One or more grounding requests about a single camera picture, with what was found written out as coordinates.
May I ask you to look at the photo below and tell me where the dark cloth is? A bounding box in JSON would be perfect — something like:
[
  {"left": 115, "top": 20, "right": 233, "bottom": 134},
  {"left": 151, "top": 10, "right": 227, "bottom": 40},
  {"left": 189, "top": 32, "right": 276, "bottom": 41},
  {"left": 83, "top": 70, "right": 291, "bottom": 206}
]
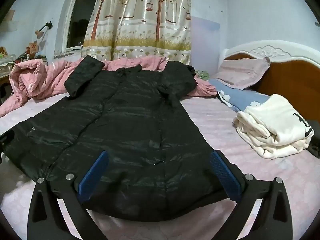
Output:
[{"left": 306, "top": 120, "right": 320, "bottom": 158}]

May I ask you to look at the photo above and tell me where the pile of desk clutter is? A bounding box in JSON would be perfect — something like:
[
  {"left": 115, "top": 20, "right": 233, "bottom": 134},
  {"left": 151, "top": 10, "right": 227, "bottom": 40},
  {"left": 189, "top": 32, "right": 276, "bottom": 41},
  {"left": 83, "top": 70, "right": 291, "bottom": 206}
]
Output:
[{"left": 0, "top": 41, "right": 48, "bottom": 68}]

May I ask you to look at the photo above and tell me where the folded white sweatshirt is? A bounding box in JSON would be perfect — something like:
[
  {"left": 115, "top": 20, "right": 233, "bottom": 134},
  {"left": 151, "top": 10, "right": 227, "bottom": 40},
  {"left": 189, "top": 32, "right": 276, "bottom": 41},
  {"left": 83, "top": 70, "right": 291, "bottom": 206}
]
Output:
[{"left": 233, "top": 94, "right": 315, "bottom": 160}]

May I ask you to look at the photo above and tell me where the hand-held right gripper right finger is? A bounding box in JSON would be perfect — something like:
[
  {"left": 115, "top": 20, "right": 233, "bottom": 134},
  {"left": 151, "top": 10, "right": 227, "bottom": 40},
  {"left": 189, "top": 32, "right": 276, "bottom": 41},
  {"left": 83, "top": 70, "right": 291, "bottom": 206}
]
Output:
[{"left": 209, "top": 150, "right": 293, "bottom": 240}]

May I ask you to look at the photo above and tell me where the pink striped quilt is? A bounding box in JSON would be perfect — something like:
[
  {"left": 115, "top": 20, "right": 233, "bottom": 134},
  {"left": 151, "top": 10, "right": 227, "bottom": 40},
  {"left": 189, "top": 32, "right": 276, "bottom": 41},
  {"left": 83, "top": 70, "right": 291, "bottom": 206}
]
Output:
[{"left": 0, "top": 56, "right": 218, "bottom": 118}]

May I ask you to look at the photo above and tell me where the black puffer coat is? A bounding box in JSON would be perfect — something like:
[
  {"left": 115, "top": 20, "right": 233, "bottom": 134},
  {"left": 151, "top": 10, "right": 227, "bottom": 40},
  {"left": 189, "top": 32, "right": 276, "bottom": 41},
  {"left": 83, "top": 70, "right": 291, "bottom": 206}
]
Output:
[{"left": 0, "top": 55, "right": 225, "bottom": 223}]

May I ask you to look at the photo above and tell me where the blue floral pillow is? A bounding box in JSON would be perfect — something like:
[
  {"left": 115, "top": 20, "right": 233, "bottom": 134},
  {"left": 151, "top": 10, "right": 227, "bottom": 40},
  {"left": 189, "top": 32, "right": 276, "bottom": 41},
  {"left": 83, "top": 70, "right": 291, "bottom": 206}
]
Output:
[{"left": 209, "top": 78, "right": 272, "bottom": 113}]

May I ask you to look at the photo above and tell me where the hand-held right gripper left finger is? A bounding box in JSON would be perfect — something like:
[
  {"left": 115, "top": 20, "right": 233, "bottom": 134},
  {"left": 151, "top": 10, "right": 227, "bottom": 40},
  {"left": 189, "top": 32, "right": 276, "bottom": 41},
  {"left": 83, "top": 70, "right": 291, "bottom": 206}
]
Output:
[{"left": 27, "top": 151, "right": 109, "bottom": 240}]

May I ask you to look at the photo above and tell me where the pink pillow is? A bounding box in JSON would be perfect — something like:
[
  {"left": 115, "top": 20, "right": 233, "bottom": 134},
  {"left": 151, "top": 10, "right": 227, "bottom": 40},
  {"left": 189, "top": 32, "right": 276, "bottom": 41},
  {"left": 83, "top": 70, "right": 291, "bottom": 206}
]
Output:
[{"left": 212, "top": 57, "right": 271, "bottom": 90}]

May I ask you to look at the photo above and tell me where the white and wooden headboard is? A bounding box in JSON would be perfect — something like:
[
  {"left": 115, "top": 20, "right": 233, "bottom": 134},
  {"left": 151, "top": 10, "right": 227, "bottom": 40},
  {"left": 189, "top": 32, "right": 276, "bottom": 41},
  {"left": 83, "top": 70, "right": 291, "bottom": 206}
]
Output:
[{"left": 217, "top": 39, "right": 320, "bottom": 110}]

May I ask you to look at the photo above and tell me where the wall lamp with pink shade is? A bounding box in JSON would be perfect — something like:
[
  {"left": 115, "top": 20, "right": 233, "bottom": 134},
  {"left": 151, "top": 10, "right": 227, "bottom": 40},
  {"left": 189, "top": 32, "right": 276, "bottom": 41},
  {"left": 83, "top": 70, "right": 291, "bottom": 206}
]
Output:
[{"left": 35, "top": 21, "right": 53, "bottom": 40}]

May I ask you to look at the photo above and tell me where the white framed window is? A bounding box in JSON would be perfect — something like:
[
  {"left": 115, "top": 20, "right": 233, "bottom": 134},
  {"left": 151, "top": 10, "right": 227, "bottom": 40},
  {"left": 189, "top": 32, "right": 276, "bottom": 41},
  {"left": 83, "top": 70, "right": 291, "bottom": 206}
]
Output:
[{"left": 61, "top": 0, "right": 104, "bottom": 52}]

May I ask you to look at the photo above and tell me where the tree print curtain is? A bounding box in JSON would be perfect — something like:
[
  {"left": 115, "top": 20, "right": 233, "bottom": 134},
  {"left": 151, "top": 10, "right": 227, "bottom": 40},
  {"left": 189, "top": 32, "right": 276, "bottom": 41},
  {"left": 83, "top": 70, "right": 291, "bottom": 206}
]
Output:
[{"left": 80, "top": 0, "right": 192, "bottom": 65}]

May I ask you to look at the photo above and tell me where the green cloth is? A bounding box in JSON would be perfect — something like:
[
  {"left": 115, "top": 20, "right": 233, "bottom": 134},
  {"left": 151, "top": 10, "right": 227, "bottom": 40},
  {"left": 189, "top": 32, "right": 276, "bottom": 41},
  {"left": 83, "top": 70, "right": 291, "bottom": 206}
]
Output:
[{"left": 195, "top": 69, "right": 210, "bottom": 81}]

